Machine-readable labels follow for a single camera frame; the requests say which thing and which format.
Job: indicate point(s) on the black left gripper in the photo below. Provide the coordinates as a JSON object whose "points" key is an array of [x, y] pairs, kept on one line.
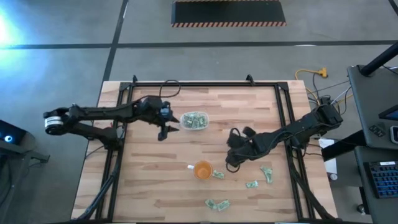
{"points": [[163, 127]]}

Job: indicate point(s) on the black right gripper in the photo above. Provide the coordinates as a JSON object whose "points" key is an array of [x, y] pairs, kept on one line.
{"points": [[237, 157]]}

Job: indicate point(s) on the clear plastic container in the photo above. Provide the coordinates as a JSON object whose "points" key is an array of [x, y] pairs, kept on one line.
{"points": [[182, 121]]}

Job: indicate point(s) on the green sweetener packet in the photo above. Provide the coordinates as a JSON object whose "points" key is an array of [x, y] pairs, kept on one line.
{"points": [[266, 169], [269, 177], [211, 204], [218, 175], [223, 205], [252, 184]]}

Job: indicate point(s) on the yellow ceramic mug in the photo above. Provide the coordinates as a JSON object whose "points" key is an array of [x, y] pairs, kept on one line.
{"points": [[202, 170]]}

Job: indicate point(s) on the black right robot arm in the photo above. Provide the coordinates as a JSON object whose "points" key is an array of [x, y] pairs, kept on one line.
{"points": [[295, 127]]}

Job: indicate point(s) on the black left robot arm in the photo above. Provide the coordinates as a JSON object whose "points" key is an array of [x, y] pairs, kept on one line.
{"points": [[93, 112]]}

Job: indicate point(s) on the small white round cap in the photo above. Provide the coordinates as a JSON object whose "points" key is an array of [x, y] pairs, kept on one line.
{"points": [[333, 177]]}

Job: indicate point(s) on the black desk leg bar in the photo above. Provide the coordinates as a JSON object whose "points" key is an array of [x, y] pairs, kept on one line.
{"points": [[342, 146]]}

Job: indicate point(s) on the black hazard-striped floor mat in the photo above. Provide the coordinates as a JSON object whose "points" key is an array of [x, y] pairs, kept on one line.
{"points": [[228, 12]]}

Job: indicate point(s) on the caster wheel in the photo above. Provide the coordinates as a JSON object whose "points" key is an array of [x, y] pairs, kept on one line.
{"points": [[361, 209]]}

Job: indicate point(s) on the small black remote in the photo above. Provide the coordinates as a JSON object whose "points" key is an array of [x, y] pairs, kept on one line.
{"points": [[377, 130]]}

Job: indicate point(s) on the black backlit keyboard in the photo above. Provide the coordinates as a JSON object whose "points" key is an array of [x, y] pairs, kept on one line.
{"points": [[384, 180]]}

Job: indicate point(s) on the dark grey desk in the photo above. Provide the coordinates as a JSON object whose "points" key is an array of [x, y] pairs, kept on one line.
{"points": [[382, 211]]}

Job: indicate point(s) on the dark tablet screen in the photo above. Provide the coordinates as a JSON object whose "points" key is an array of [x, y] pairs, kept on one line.
{"points": [[391, 114]]}

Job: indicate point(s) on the black box with blue light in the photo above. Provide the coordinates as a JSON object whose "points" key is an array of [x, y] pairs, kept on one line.
{"points": [[12, 133]]}

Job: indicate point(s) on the black pole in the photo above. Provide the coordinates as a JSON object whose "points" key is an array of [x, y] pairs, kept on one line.
{"points": [[379, 59]]}

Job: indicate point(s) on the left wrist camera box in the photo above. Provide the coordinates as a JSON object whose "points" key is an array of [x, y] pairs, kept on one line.
{"points": [[165, 111]]}

